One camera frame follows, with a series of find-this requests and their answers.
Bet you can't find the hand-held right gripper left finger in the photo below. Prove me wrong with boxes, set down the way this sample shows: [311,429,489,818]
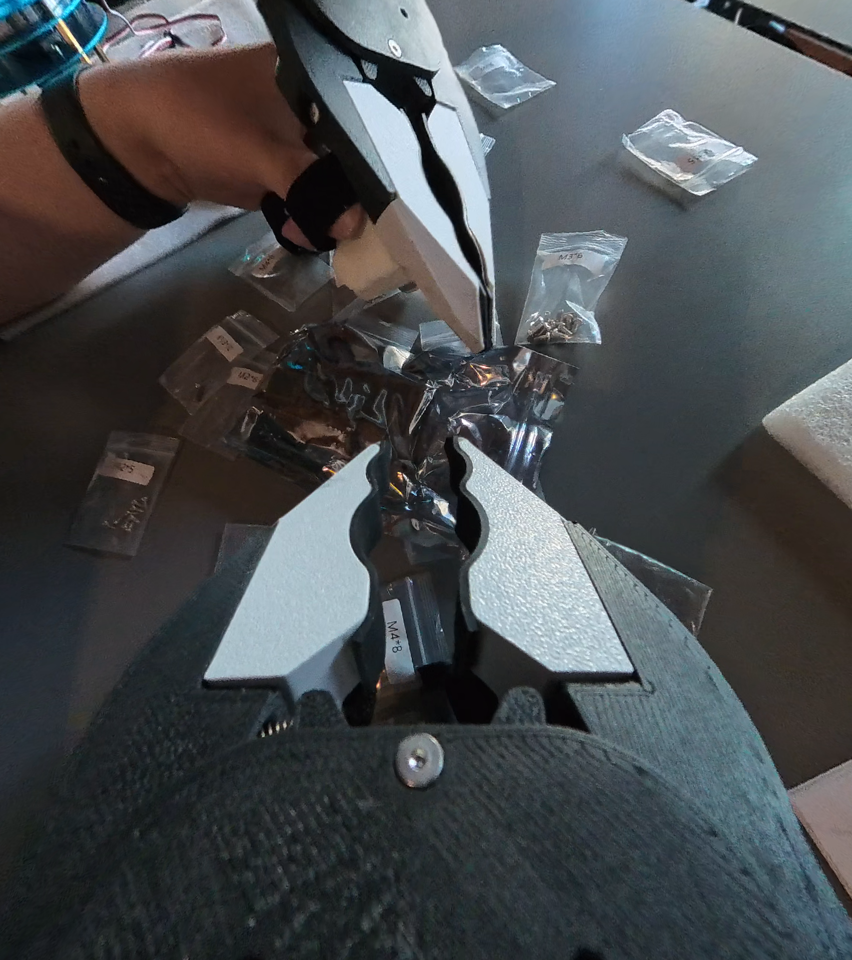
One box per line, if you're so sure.
[203,443,386,700]

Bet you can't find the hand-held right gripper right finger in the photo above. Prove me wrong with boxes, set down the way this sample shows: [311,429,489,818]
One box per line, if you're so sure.
[447,435,638,696]

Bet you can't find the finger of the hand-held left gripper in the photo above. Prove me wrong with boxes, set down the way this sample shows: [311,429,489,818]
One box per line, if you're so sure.
[414,63,500,349]
[339,75,488,345]

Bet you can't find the labelled screw packet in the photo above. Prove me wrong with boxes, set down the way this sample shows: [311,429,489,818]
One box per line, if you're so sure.
[372,576,466,709]

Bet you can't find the red white black servo cable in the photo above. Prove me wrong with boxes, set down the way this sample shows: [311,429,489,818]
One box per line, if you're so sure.
[108,0,227,57]

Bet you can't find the dark parts bag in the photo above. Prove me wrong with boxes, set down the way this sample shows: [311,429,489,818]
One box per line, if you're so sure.
[222,320,578,604]

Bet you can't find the blue toy robot arm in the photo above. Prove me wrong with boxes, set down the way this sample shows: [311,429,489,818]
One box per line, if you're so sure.
[0,0,115,102]

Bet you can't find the dark grey desk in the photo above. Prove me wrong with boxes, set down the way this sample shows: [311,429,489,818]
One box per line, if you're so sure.
[0,0,852,960]

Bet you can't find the person's left hand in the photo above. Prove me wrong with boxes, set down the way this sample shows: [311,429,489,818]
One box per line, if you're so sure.
[78,41,376,259]

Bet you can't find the scattered small clear zip bags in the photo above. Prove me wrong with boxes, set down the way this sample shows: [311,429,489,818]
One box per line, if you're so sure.
[66,42,766,634]

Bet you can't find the black wristwatch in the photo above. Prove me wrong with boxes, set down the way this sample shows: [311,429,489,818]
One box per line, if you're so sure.
[38,66,188,232]

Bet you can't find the white foam tray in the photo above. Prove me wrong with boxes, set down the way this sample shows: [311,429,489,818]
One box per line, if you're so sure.
[762,323,852,559]

